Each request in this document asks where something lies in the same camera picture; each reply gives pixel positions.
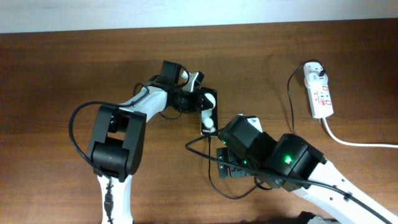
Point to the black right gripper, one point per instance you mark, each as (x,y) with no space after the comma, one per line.
(236,169)

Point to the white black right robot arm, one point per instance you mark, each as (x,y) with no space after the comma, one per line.
(295,165)

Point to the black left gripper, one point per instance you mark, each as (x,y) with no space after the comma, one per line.
(194,102)

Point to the white power strip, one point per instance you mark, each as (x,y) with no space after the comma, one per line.
(319,96)

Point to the white USB charger plug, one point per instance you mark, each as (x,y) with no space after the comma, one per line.
(314,79)

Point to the black Samsung smartphone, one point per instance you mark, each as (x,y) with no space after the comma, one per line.
(209,117)

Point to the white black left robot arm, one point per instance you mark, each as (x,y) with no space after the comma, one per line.
(117,141)

